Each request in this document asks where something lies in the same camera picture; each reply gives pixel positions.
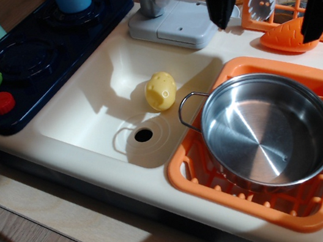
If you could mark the stainless steel pan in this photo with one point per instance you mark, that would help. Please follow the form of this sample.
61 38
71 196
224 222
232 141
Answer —
263 132

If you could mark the cream toy sink unit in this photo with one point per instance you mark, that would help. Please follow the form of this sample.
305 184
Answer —
100 152

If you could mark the orange drying rack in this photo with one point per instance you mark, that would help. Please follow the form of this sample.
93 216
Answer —
190 170

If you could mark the orange toy carrot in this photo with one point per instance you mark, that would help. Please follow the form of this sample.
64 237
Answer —
288 37

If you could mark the grey toy faucet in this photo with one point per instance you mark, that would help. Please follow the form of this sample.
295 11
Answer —
173 22

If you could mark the yellow toy potato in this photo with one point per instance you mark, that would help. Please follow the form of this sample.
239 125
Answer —
160 91

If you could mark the dark blue toy stove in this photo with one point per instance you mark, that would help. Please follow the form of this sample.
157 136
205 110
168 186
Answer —
42 52

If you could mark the red bottle cap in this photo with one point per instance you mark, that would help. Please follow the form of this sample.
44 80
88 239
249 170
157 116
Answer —
7 102

